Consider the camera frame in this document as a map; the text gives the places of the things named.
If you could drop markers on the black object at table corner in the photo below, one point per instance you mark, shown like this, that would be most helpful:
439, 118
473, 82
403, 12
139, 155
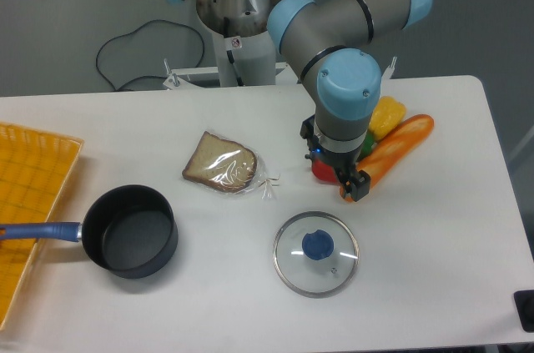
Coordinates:
524, 300

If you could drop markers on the green toy bell pepper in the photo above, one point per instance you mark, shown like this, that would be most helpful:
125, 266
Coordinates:
367, 146

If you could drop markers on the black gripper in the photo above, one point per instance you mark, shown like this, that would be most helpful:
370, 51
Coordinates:
356, 183

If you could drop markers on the glass lid with blue knob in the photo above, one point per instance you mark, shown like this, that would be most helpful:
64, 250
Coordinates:
315, 254

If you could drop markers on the toast slice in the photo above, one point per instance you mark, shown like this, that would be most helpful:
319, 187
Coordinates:
229, 167

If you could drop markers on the toy baguette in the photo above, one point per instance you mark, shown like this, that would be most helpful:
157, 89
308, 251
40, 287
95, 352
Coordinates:
406, 137

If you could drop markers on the orange woven basket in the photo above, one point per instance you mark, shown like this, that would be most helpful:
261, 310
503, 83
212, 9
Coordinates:
35, 167

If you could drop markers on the red toy bell pepper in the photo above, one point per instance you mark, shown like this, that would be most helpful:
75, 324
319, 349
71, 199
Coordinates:
323, 172

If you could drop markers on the yellow toy bell pepper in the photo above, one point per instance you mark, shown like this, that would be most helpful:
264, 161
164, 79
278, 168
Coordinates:
387, 114

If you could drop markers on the dark saucepan with blue handle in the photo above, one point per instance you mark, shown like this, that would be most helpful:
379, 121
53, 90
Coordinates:
129, 231

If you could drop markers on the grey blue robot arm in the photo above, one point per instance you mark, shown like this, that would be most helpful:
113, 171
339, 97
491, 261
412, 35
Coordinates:
348, 88

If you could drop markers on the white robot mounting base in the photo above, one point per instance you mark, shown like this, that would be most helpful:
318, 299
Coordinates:
249, 33

